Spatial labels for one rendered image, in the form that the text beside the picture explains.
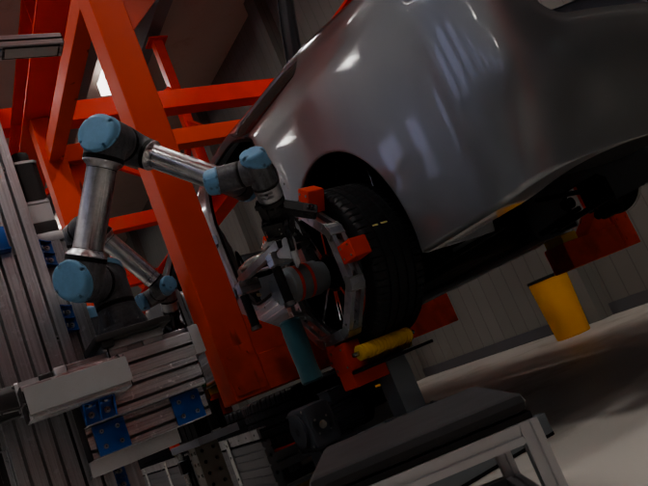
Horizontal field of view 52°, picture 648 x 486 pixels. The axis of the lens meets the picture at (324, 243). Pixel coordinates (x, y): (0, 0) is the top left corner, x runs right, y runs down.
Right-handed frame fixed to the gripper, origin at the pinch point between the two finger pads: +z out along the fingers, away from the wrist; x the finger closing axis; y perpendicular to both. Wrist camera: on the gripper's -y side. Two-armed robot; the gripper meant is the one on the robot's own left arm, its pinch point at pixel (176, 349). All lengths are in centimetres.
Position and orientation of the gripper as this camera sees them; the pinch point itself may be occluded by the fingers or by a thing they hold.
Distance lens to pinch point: 311.4
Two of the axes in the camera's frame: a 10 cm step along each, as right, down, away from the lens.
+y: 6.5, 1.7, -7.4
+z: 1.2, 9.4, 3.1
